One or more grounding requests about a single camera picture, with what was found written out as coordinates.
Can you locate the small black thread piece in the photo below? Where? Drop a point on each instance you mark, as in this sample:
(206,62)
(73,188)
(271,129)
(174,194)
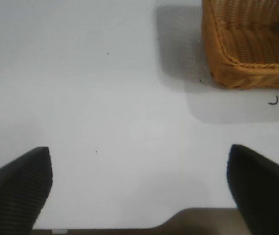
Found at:
(274,103)

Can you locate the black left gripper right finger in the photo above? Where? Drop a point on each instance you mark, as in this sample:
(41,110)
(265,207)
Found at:
(266,195)

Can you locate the brown woven wicker basket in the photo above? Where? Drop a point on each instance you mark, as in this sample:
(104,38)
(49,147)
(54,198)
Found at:
(252,44)

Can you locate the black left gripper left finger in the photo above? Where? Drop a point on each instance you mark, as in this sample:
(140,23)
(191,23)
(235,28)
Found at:
(12,195)

